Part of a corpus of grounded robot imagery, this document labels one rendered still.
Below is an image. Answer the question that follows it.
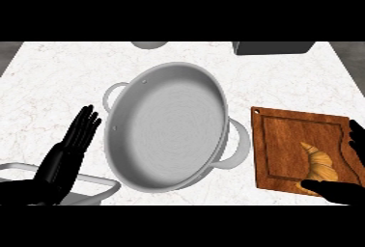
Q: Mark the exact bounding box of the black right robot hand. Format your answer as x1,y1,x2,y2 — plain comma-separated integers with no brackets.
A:
300,119,365,206

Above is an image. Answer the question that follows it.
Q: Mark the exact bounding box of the white rectangular tray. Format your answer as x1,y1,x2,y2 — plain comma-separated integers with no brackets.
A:
0,162,121,206

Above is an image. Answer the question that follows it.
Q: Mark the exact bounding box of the golden croissant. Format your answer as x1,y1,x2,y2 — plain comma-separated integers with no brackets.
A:
294,141,339,197

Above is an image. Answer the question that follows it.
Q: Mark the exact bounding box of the grey metal pot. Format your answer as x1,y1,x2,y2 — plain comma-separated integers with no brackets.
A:
102,61,251,194

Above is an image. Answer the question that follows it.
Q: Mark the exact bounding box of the dark grey box appliance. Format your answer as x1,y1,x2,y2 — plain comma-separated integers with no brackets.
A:
230,41,317,56

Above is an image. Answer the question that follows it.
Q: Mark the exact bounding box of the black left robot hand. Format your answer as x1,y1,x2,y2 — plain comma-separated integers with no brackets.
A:
0,104,102,206

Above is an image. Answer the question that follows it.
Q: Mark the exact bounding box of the grey round object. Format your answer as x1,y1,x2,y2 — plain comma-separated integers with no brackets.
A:
130,41,170,50

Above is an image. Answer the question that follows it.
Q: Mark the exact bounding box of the brown wooden cutting board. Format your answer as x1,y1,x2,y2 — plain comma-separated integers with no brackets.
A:
249,106,365,197

